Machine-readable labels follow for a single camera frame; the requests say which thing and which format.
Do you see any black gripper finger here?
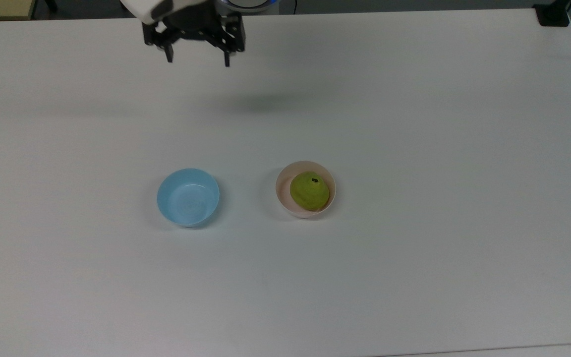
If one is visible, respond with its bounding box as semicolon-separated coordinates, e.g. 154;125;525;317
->
142;22;181;63
211;14;246;67

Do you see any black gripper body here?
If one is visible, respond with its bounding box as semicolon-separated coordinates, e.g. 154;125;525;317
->
159;4;225;41

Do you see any green pear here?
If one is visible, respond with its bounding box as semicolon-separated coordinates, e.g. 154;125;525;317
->
290;172;330;212

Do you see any pink plastic bowl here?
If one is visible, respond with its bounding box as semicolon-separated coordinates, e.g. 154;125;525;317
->
275;161;337;219

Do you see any blue plastic bowl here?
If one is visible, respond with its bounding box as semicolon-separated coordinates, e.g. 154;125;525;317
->
157;168;220;228

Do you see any black clamp mount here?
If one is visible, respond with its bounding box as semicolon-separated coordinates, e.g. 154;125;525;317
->
533;0;571;27

